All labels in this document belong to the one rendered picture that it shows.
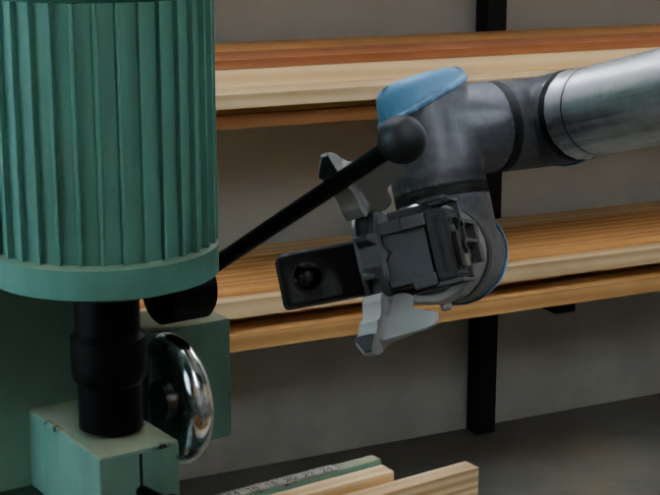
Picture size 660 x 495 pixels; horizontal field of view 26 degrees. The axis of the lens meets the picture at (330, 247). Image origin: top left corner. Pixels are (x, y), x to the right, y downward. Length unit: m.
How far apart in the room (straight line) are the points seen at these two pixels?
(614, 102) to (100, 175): 0.50
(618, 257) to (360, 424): 0.87
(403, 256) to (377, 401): 2.87
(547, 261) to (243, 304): 0.81
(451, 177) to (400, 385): 2.72
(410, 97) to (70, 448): 0.45
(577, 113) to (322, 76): 1.89
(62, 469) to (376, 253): 0.31
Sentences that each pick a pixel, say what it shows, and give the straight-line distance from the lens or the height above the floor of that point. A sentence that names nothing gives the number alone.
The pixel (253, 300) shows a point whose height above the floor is 0.61.
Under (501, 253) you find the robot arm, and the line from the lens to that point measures 1.35.
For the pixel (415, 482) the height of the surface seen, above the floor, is 0.94.
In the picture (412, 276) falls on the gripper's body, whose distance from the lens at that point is 1.14.
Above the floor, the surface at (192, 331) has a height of 1.07.
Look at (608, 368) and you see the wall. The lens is 4.41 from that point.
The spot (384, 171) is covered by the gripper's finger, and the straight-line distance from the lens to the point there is 1.10.
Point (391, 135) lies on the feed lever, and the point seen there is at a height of 1.31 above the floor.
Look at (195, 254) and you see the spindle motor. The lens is 1.07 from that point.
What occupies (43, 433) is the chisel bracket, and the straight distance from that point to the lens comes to 1.20.
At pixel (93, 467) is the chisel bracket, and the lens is 1.12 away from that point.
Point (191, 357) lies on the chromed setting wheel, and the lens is 1.29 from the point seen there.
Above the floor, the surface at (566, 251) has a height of 0.62.
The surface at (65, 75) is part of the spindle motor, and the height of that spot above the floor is 1.35.
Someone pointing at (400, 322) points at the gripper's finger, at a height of 1.15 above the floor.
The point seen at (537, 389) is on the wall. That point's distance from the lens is 4.28.
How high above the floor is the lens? 1.46
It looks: 13 degrees down
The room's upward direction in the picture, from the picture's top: straight up
